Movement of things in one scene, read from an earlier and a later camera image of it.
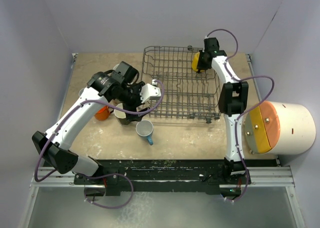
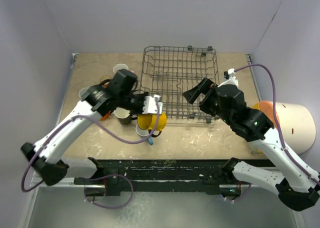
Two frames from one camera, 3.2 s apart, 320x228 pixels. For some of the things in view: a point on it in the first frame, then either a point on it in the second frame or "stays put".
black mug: (121, 115) stays put
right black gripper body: (202, 64) → (210, 105)
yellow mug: (195, 60) → (148, 121)
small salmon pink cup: (81, 91) stays put
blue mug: (145, 128) stays put
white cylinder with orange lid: (279, 128) stays put
